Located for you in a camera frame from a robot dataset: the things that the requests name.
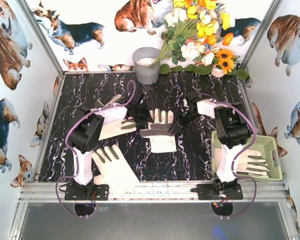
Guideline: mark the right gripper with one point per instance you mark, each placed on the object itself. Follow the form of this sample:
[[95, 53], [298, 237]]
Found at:
[[181, 119]]

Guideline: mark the small white flower pot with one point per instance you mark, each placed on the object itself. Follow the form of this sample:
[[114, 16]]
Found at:
[[216, 72]]

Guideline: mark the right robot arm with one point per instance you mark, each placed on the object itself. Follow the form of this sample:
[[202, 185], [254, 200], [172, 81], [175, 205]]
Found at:
[[232, 126]]

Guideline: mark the grey metal bucket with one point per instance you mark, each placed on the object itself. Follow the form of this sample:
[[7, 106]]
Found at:
[[145, 65]]

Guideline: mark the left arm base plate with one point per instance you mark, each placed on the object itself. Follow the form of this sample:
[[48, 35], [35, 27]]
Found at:
[[89, 192]]

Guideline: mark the artificial flower bouquet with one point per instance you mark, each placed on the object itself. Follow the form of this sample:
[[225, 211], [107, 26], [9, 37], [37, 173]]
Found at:
[[199, 32]]

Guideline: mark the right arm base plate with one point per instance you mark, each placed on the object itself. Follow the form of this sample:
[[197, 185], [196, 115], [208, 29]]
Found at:
[[208, 192]]

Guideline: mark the work glove with grey band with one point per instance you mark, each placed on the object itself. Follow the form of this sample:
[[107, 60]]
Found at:
[[252, 163]]

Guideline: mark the green storage basket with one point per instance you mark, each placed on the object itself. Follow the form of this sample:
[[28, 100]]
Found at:
[[264, 148]]

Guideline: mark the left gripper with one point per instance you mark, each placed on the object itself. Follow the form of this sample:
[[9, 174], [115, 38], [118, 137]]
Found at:
[[142, 114]]

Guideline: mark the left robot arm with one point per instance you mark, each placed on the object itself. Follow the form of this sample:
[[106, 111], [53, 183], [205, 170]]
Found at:
[[85, 130]]

